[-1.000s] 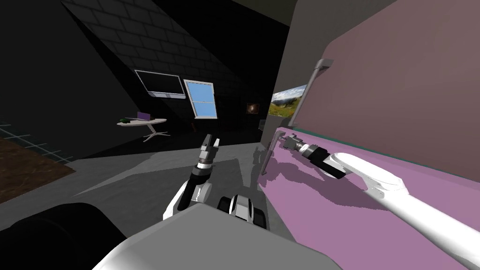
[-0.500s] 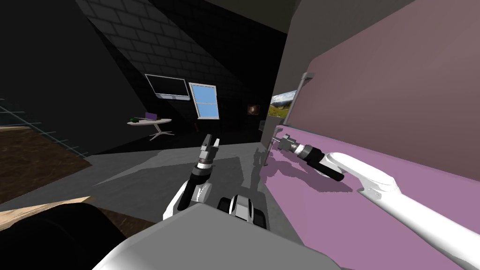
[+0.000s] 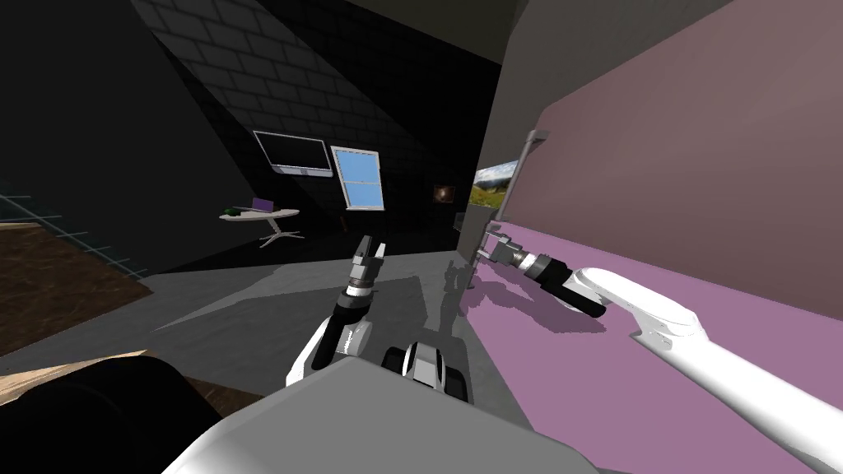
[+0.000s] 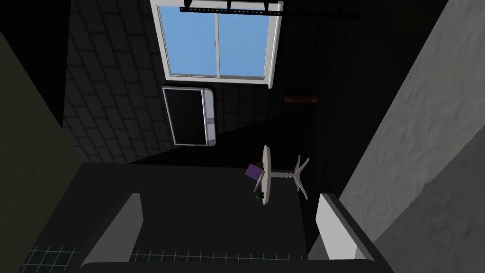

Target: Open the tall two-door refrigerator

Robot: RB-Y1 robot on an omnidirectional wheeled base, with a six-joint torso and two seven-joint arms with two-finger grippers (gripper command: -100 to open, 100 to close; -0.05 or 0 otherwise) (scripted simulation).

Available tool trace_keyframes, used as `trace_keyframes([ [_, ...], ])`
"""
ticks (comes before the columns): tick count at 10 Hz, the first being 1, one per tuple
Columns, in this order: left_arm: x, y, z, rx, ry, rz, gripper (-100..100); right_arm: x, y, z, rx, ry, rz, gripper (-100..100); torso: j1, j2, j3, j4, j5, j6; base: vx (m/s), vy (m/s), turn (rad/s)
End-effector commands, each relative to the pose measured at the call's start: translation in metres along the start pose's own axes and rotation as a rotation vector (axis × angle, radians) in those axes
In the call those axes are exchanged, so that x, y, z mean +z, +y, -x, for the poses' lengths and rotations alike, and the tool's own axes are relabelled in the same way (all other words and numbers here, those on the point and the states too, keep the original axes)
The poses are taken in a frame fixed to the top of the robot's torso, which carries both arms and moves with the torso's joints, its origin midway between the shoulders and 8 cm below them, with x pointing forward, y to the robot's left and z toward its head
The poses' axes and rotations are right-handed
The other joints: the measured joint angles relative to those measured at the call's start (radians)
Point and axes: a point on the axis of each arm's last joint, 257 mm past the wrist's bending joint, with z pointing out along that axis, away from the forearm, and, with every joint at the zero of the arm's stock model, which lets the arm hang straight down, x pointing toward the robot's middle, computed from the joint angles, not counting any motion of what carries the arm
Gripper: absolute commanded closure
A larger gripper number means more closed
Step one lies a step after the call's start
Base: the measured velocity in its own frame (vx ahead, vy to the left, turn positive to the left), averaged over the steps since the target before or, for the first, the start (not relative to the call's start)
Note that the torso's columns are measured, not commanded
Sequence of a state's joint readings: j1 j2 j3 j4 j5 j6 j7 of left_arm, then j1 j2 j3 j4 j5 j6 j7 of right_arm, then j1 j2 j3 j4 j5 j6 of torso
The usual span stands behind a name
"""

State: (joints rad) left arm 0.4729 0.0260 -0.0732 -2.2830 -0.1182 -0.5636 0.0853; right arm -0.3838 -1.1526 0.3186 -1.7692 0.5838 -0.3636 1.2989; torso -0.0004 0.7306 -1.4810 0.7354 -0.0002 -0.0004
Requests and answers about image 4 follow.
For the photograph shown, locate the black screen with white frame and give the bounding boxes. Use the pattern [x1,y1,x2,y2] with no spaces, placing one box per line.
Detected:
[162,86,217,147]

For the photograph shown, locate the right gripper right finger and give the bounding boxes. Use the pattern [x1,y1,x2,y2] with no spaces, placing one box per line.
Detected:
[307,193,377,262]

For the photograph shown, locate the white round pedestal table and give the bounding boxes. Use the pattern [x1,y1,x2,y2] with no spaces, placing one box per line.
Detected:
[244,145,311,205]

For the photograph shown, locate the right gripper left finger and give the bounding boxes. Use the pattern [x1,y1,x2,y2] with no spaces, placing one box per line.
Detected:
[79,192,144,268]

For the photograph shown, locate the white framed window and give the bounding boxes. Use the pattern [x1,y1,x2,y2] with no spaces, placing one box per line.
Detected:
[150,0,285,90]

